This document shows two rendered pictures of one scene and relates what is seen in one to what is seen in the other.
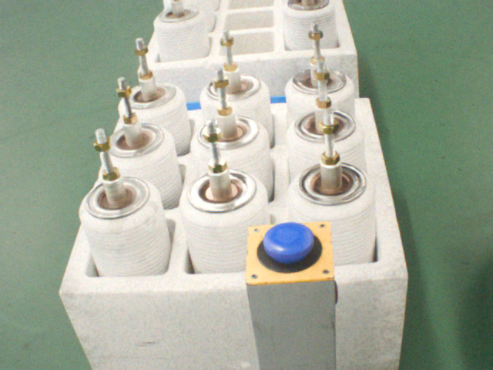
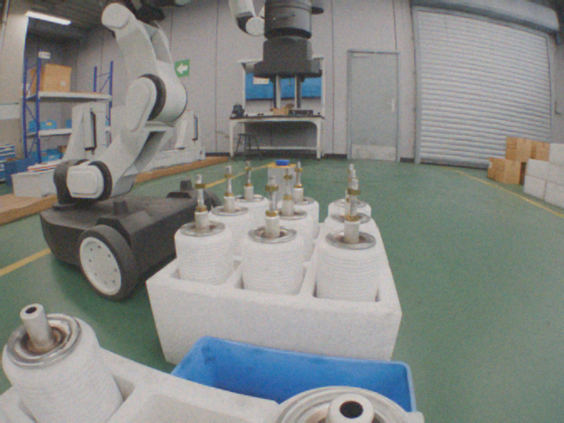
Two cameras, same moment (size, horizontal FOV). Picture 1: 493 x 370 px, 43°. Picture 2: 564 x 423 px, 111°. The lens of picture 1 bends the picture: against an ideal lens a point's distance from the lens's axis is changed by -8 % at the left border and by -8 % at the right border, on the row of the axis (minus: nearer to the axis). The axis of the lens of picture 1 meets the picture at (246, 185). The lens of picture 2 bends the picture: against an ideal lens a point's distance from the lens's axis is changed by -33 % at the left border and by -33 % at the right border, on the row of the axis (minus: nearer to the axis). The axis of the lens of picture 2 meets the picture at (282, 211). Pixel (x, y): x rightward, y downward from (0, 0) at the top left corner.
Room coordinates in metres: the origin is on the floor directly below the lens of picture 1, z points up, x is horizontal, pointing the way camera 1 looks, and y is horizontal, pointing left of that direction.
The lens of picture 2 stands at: (1.23, 0.06, 0.40)
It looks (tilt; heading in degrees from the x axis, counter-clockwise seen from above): 15 degrees down; 186
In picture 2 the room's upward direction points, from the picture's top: straight up
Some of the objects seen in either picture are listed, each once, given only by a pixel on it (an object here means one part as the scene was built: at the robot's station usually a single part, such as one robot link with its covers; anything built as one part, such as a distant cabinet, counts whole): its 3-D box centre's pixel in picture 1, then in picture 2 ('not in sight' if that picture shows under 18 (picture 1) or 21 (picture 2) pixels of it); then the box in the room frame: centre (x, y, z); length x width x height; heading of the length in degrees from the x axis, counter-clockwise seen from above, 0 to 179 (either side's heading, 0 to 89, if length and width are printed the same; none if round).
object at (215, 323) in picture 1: (243, 233); (287, 289); (0.70, 0.01, 0.09); 0.39 x 0.39 x 0.18; 83
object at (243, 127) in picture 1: (228, 132); (287, 214); (0.70, 0.01, 0.25); 0.08 x 0.08 x 0.01
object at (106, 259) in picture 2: not in sight; (105, 263); (0.68, -0.46, 0.10); 0.20 x 0.05 x 0.20; 82
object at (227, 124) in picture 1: (226, 123); (287, 207); (0.70, 0.01, 0.26); 0.02 x 0.02 x 0.03
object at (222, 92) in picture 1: (223, 96); (288, 187); (0.70, 0.01, 0.30); 0.01 x 0.01 x 0.08
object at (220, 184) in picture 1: (219, 181); (298, 195); (0.59, 0.03, 0.26); 0.02 x 0.02 x 0.03
